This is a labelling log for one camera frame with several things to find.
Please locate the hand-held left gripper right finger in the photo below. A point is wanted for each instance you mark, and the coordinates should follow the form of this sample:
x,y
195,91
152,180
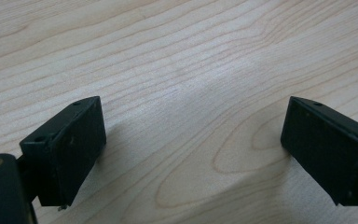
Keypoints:
x,y
326,146

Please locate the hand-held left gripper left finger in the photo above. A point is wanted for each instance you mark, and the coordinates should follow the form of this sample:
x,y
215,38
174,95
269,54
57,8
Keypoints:
x,y
70,149

